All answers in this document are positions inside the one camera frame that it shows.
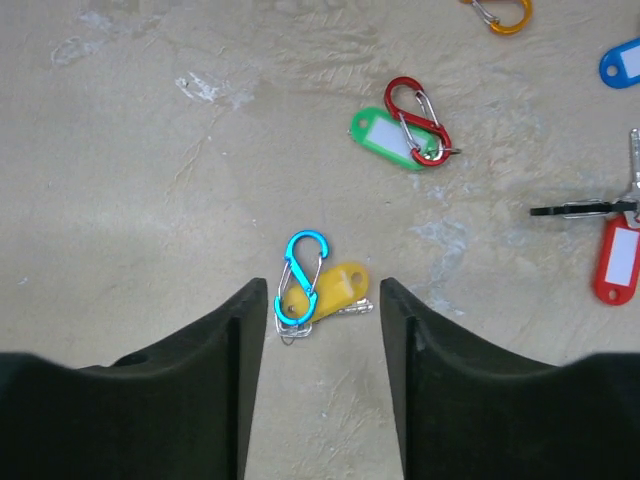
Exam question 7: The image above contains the red tag key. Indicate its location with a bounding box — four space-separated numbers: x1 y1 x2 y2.
593 128 639 306

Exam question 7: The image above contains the orange carabiner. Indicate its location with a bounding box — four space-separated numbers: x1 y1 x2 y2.
460 0 534 37

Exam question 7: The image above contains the red carabiner clip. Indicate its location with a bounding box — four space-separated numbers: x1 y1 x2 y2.
384 76 454 167

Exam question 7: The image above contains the teal carabiner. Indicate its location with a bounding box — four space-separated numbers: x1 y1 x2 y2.
274 230 330 327

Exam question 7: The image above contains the blue tag key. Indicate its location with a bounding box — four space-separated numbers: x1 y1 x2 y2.
599 38 640 89

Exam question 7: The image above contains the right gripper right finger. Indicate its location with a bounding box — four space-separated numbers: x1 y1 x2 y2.
379 278 639 479

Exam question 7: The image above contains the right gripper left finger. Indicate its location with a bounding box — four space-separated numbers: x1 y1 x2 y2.
1 278 267 479

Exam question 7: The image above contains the green tag key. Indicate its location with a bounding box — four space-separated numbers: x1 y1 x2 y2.
350 107 461 171

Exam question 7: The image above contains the black carabiner clip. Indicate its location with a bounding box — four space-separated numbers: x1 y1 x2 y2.
529 199 638 219

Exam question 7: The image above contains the yellow tag key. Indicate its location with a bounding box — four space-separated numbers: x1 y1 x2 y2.
276 262 374 346

